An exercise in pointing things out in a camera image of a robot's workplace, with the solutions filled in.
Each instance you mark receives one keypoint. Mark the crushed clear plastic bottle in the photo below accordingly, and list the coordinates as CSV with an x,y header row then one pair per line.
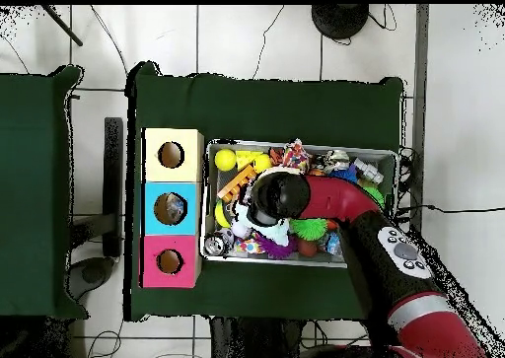
x,y
175,207

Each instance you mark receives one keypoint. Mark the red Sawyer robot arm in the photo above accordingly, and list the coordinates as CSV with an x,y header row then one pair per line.
x,y
343,200

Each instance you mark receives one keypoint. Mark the wooden three-hole box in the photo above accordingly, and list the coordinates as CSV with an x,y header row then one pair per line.
x,y
191,224

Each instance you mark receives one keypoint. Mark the orange block toy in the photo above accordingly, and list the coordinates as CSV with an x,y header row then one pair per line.
x,y
236,182

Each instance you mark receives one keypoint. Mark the yellow toy banana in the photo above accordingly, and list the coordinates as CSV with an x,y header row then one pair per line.
x,y
220,215

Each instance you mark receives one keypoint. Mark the polka dot cloth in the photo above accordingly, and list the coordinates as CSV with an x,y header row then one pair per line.
x,y
295,155

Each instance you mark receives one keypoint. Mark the purple spiky ball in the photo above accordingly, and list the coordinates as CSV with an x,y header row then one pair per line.
x,y
276,248

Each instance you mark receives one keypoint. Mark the green spiky ball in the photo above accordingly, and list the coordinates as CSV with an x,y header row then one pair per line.
x,y
307,228
375,194

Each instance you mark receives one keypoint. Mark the dark green table cloth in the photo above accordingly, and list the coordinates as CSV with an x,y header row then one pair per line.
x,y
31,137
256,105

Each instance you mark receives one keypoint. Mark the crushed cream can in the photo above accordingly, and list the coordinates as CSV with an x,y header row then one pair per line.
x,y
335,158

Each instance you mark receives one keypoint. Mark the black upright stand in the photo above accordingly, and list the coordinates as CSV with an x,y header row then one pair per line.
x,y
113,157

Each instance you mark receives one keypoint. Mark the grey oval floor object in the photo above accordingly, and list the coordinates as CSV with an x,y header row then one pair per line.
x,y
92,274

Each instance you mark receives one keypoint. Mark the black round stand base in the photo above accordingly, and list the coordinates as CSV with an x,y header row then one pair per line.
x,y
339,20

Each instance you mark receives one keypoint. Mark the black tripod leg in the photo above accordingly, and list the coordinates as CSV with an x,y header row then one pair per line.
x,y
63,26

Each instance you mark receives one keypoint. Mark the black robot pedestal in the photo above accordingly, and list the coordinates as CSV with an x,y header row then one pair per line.
x,y
252,338

